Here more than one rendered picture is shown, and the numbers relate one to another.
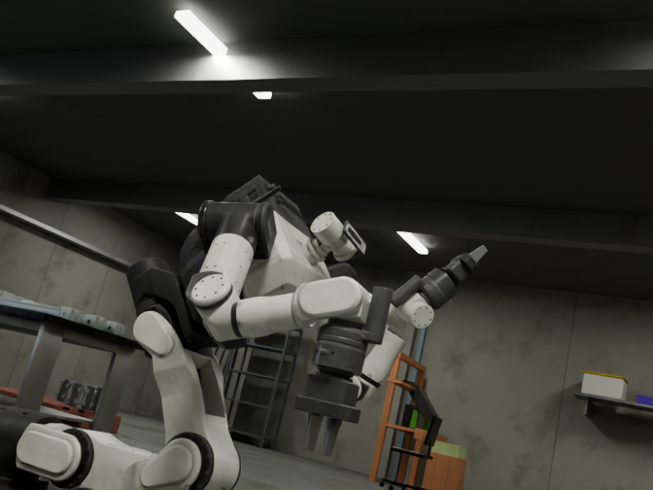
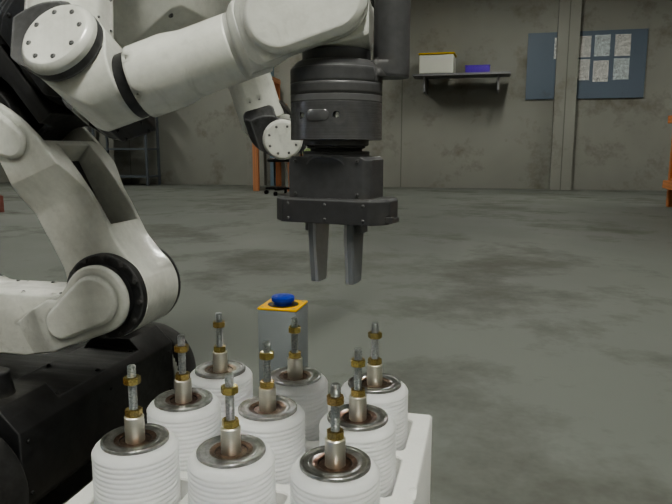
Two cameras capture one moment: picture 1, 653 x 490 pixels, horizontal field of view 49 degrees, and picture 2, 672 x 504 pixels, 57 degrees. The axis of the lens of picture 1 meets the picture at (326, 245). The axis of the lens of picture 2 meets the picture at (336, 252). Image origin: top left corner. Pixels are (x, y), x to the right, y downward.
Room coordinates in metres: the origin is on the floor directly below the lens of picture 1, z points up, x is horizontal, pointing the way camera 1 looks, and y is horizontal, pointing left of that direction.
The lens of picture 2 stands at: (0.66, 0.10, 0.58)
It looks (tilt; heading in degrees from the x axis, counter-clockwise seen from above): 9 degrees down; 344
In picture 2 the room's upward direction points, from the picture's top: straight up
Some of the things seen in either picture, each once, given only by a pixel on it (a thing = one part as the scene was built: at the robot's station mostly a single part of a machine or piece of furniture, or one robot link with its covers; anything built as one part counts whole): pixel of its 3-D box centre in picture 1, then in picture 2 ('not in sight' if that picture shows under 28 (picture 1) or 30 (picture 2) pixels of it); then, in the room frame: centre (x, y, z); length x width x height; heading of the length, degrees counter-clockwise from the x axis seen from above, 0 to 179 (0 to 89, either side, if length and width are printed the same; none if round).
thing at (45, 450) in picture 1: (73, 455); not in sight; (1.96, 0.50, 0.28); 0.21 x 0.20 x 0.13; 61
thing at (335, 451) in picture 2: not in sight; (335, 452); (1.25, -0.06, 0.26); 0.02 x 0.02 x 0.03
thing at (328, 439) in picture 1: (331, 437); (357, 252); (1.23, -0.08, 0.48); 0.03 x 0.02 x 0.06; 141
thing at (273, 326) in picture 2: not in sight; (283, 390); (1.70, -0.10, 0.16); 0.07 x 0.07 x 0.31; 60
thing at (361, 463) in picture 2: not in sight; (335, 463); (1.25, -0.06, 0.25); 0.08 x 0.08 x 0.01
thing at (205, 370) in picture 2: not in sight; (220, 369); (1.57, 0.02, 0.25); 0.08 x 0.08 x 0.01
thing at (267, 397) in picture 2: not in sight; (267, 398); (1.41, -0.02, 0.26); 0.02 x 0.02 x 0.03
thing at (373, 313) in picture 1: (356, 317); (350, 38); (1.25, -0.08, 0.68); 0.11 x 0.11 x 0.11; 67
